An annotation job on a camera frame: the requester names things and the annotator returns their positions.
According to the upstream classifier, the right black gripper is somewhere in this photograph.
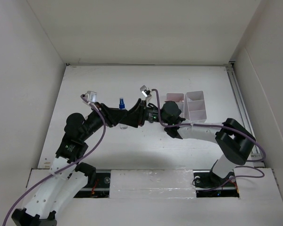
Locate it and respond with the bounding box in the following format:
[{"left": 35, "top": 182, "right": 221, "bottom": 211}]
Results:
[{"left": 119, "top": 98, "right": 170, "bottom": 128}]

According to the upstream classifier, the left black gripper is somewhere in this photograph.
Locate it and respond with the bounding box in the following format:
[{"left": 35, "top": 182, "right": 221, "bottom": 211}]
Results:
[{"left": 80, "top": 102, "right": 127, "bottom": 141}]

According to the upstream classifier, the blue spray bottle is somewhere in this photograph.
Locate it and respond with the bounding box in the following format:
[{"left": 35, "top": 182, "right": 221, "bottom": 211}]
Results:
[{"left": 119, "top": 97, "right": 128, "bottom": 129}]

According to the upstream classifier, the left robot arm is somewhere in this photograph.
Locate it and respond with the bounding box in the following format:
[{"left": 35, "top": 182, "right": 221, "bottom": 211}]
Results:
[{"left": 11, "top": 102, "right": 128, "bottom": 226}]

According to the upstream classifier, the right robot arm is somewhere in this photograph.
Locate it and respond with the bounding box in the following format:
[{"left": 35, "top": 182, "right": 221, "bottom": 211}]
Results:
[{"left": 120, "top": 99, "right": 256, "bottom": 189}]

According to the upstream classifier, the white six-slot organizer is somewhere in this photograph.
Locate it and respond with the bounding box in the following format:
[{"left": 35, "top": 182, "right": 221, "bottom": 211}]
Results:
[{"left": 166, "top": 91, "right": 207, "bottom": 123}]

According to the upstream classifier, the white foam front block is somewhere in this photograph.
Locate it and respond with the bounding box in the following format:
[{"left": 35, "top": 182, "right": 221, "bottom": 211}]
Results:
[{"left": 109, "top": 169, "right": 196, "bottom": 199}]

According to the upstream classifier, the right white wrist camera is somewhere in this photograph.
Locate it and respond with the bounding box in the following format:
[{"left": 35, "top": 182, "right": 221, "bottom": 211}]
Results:
[{"left": 140, "top": 85, "right": 152, "bottom": 102}]

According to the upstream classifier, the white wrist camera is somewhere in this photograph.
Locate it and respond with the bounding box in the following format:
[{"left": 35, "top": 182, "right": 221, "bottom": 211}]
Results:
[
  {"left": 140, "top": 85, "right": 152, "bottom": 102},
  {"left": 84, "top": 90, "right": 97, "bottom": 103}
]

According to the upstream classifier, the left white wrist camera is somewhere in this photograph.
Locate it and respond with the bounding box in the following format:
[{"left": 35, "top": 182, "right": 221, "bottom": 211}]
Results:
[{"left": 84, "top": 90, "right": 97, "bottom": 103}]

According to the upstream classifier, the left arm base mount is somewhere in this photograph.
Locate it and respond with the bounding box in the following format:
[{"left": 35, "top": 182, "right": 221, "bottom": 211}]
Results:
[{"left": 74, "top": 162, "right": 111, "bottom": 198}]

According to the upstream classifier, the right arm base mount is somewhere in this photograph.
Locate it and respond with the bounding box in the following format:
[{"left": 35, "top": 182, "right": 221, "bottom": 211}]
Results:
[{"left": 192, "top": 171, "right": 240, "bottom": 198}]

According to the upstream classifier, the aluminium side rail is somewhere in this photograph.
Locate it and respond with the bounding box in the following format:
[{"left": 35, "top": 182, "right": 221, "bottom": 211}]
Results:
[{"left": 225, "top": 61, "right": 265, "bottom": 168}]

